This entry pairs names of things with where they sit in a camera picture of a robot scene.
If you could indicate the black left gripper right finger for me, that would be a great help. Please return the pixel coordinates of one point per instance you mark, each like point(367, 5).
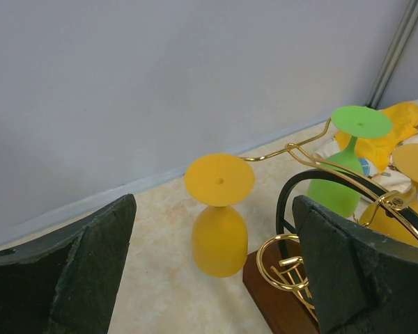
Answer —
point(361, 281)

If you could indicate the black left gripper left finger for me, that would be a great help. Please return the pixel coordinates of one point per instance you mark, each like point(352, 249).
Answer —
point(66, 281)

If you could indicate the green wine glass hung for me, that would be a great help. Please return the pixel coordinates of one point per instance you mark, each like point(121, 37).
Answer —
point(358, 122)

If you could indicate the yellow wine glass hung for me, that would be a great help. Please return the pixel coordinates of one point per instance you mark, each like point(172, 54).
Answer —
point(219, 233)

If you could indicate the wooden rack base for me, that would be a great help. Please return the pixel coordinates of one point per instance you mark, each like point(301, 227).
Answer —
point(283, 311)

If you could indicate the yellow patterned folded cloth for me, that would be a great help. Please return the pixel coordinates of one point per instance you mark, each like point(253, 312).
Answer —
point(375, 154)

